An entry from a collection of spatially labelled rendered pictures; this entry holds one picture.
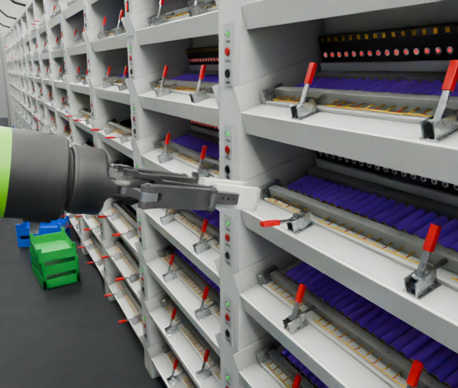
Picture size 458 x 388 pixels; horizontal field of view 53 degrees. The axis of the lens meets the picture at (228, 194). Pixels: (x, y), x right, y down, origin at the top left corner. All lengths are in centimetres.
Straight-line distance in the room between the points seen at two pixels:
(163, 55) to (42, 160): 116
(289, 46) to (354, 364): 61
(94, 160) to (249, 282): 62
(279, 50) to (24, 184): 64
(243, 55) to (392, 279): 51
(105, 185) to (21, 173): 8
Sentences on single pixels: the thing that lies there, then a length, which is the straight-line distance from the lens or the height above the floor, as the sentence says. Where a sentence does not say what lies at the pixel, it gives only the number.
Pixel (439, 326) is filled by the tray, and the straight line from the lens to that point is 63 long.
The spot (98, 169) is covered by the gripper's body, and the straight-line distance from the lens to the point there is 50.
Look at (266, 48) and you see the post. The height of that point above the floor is 121.
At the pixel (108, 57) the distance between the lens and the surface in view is 228.
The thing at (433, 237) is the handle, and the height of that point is 97.
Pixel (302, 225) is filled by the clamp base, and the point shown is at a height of 91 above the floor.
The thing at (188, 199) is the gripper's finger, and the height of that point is 104.
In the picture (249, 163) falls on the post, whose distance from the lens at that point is 96.
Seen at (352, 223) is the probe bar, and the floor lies 93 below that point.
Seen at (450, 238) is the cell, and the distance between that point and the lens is 72.
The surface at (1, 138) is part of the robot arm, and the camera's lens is 49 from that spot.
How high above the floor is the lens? 118
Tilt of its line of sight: 15 degrees down
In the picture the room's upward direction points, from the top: straight up
